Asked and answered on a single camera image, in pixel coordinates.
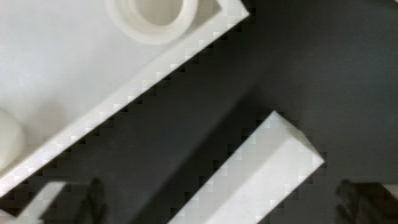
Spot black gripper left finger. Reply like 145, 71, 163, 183
16, 177, 110, 224

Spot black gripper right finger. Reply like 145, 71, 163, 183
334, 180, 398, 224

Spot white square tabletop with sockets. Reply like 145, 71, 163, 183
0, 0, 252, 198

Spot white U-shaped obstacle fence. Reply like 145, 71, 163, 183
167, 112, 323, 224

